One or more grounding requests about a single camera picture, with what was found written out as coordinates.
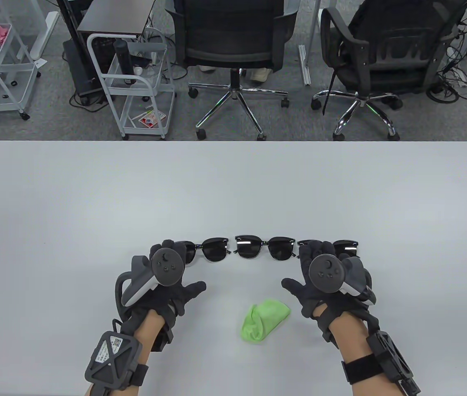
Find person's right hand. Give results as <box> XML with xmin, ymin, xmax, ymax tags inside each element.
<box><xmin>282</xmin><ymin>240</ymin><xmax>377</xmax><ymax>319</ymax></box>

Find person's left hand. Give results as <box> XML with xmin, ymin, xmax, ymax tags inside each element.
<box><xmin>124</xmin><ymin>239</ymin><xmax>208</xmax><ymax>330</ymax></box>

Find grey handheld controller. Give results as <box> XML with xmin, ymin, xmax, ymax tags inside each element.
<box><xmin>114</xmin><ymin>247</ymin><xmax>186</xmax><ymax>320</ymax></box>
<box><xmin>309</xmin><ymin>254</ymin><xmax>377</xmax><ymax>306</ymax></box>

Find green cleaning cloth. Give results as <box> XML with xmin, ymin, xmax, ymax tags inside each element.
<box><xmin>240</xmin><ymin>300</ymin><xmax>292</xmax><ymax>342</ymax></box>

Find black square sunglasses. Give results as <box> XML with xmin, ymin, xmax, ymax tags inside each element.
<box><xmin>297</xmin><ymin>239</ymin><xmax>361</xmax><ymax>258</ymax></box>
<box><xmin>234</xmin><ymin>234</ymin><xmax>297</xmax><ymax>261</ymax></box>

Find black rounded sunglasses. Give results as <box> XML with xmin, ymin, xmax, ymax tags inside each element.
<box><xmin>175</xmin><ymin>236</ymin><xmax>231</xmax><ymax>268</ymax></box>

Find black glove sensor module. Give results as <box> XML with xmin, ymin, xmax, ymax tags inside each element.
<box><xmin>314</xmin><ymin>313</ymin><xmax>340</xmax><ymax>350</ymax></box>
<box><xmin>150</xmin><ymin>318</ymin><xmax>175</xmax><ymax>352</ymax></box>

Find red and white packet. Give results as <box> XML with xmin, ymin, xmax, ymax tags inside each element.
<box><xmin>138</xmin><ymin>111</ymin><xmax>166</xmax><ymax>127</ymax></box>

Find white metal desk leg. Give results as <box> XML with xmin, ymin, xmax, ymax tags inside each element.
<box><xmin>297</xmin><ymin>0</ymin><xmax>323</xmax><ymax>86</ymax></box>

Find black bottle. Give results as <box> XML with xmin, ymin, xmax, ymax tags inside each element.
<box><xmin>113</xmin><ymin>40</ymin><xmax>137</xmax><ymax>86</ymax></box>

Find black computer tower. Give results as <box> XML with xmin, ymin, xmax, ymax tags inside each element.
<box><xmin>62</xmin><ymin>38</ymin><xmax>108</xmax><ymax>106</ymax></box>

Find black ribbed office chair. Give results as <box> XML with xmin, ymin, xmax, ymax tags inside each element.
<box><xmin>311</xmin><ymin>0</ymin><xmax>467</xmax><ymax>141</ymax></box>

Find white power strip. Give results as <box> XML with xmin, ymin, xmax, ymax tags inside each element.
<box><xmin>448</xmin><ymin>66</ymin><xmax>467</xmax><ymax>87</ymax></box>

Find black mesh office chair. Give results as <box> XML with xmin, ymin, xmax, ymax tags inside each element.
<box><xmin>165</xmin><ymin>0</ymin><xmax>302</xmax><ymax>141</ymax></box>

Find dark side table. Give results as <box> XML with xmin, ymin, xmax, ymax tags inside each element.
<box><xmin>76</xmin><ymin>0</ymin><xmax>158</xmax><ymax>40</ymax></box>

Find white desk foot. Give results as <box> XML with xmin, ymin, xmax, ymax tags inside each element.
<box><xmin>31</xmin><ymin>11</ymin><xmax>59</xmax><ymax>60</ymax></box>

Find black hanging strap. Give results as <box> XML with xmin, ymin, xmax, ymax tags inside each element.
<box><xmin>322</xmin><ymin>68</ymin><xmax>338</xmax><ymax>116</ymax></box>

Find black cable bundle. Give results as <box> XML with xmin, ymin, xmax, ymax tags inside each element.
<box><xmin>425</xmin><ymin>0</ymin><xmax>467</xmax><ymax>104</ymax></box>

